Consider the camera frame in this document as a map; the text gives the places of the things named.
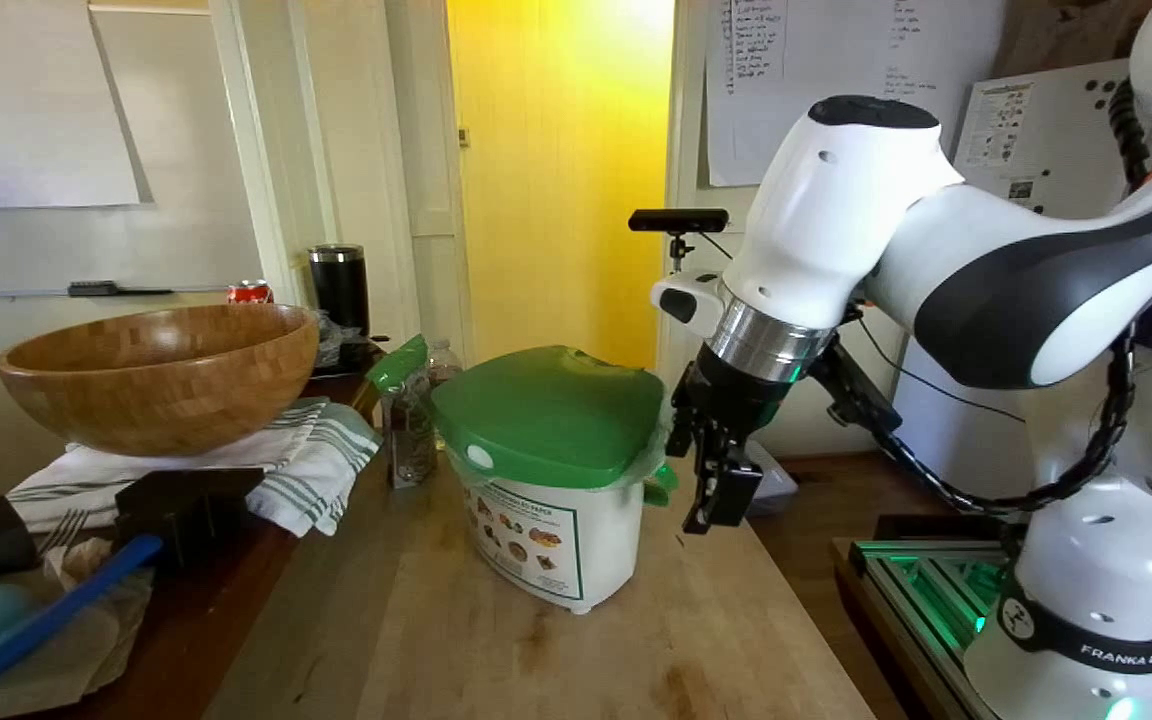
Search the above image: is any black camera on stand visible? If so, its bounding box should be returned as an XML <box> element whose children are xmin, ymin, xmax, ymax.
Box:
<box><xmin>627</xmin><ymin>207</ymin><xmax>732</xmax><ymax>274</ymax></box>

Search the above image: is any clear plastic water bottle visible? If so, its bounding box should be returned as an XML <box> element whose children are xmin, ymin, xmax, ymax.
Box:
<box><xmin>429</xmin><ymin>342</ymin><xmax>465</xmax><ymax>385</ymax></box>

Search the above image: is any red soda can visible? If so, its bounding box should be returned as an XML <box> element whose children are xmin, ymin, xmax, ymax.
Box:
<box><xmin>229</xmin><ymin>280</ymin><xmax>272</xmax><ymax>305</ymax></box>

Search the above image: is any black tumbler cup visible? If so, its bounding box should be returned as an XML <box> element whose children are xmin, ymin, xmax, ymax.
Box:
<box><xmin>309</xmin><ymin>243</ymin><xmax>369</xmax><ymax>333</ymax></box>

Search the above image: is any large wooden bowl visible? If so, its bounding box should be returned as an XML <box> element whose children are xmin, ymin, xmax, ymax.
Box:
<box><xmin>0</xmin><ymin>305</ymin><xmax>320</xmax><ymax>457</ymax></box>

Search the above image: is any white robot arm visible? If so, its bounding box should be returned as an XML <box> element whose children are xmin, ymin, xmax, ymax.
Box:
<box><xmin>668</xmin><ymin>13</ymin><xmax>1152</xmax><ymax>720</ymax></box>

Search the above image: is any blue plastic handle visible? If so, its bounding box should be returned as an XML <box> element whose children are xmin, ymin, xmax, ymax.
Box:
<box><xmin>0</xmin><ymin>538</ymin><xmax>166</xmax><ymax>678</ymax></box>

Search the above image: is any black cable chain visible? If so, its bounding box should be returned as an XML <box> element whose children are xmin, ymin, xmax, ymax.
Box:
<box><xmin>811</xmin><ymin>323</ymin><xmax>1142</xmax><ymax>516</ymax></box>

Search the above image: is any paper sheet on wall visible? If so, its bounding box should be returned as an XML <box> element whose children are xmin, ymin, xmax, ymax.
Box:
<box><xmin>705</xmin><ymin>0</ymin><xmax>1009</xmax><ymax>190</ymax></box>

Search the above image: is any black whiteboard marker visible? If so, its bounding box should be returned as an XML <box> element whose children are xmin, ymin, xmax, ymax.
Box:
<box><xmin>68</xmin><ymin>280</ymin><xmax>178</xmax><ymax>301</ymax></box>

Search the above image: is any striped white dish towel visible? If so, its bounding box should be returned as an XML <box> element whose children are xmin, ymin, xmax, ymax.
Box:
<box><xmin>8</xmin><ymin>397</ymin><xmax>382</xmax><ymax>538</ymax></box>

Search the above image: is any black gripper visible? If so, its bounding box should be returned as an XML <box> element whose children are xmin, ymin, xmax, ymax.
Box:
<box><xmin>666</xmin><ymin>349</ymin><xmax>789</xmax><ymax>538</ymax></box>

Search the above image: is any whiteboard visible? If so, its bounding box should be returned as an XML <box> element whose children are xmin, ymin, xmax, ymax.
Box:
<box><xmin>0</xmin><ymin>0</ymin><xmax>142</xmax><ymax>207</ymax></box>

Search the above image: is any white bucket with green lid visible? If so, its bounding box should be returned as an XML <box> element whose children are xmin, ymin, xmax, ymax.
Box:
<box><xmin>432</xmin><ymin>345</ymin><xmax>678</xmax><ymax>615</ymax></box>

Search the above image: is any green snack bag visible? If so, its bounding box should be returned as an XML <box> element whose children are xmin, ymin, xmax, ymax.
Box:
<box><xmin>369</xmin><ymin>335</ymin><xmax>437</xmax><ymax>491</ymax></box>

